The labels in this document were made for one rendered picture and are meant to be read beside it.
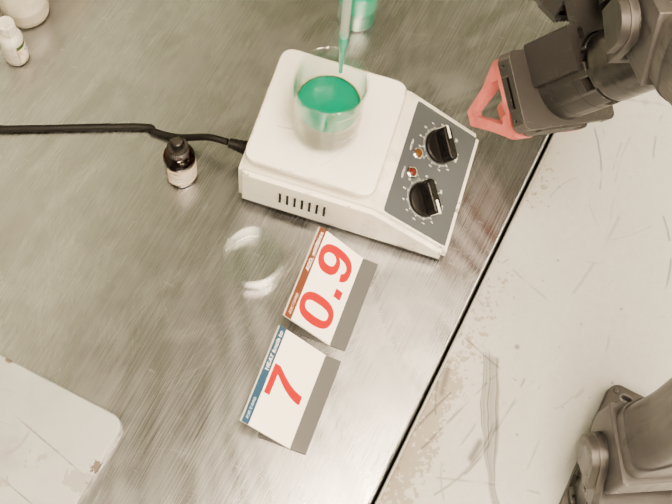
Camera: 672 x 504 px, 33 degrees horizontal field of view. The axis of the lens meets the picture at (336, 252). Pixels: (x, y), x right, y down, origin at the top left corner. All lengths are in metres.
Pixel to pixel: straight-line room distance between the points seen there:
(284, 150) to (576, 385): 0.34
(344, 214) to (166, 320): 0.19
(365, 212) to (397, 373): 0.15
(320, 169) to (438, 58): 0.23
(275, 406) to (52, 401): 0.19
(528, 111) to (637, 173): 0.26
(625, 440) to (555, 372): 0.19
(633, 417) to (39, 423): 0.49
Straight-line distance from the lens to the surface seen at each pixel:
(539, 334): 1.06
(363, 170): 1.00
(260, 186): 1.02
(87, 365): 1.03
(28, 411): 1.02
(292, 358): 1.00
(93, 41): 1.16
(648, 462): 0.86
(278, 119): 1.01
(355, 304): 1.04
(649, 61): 0.79
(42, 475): 1.00
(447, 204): 1.05
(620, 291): 1.10
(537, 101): 0.92
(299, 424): 1.00
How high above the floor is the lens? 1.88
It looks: 68 degrees down
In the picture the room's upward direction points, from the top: 11 degrees clockwise
